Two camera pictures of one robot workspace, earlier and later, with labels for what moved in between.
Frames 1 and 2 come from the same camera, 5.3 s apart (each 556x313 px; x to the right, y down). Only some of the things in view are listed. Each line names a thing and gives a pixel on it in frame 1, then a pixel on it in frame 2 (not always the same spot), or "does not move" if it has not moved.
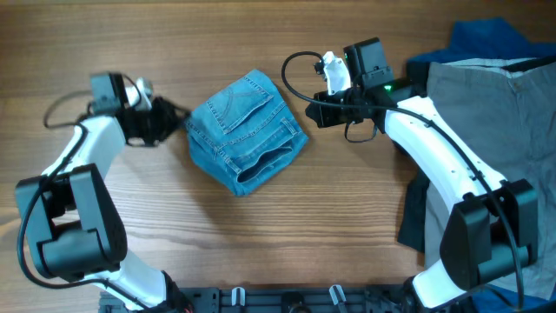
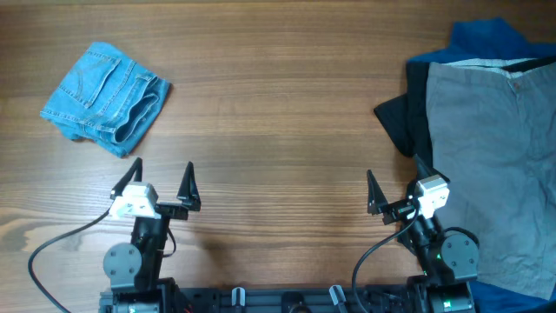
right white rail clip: [333, 295] does not move
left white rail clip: [242, 296] does not move
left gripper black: [168, 116] → [187, 195]
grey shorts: [505, 110] does not move
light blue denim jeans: [246, 136] → [107, 97]
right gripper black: [325, 116] → [377, 203]
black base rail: [280, 299] does not move
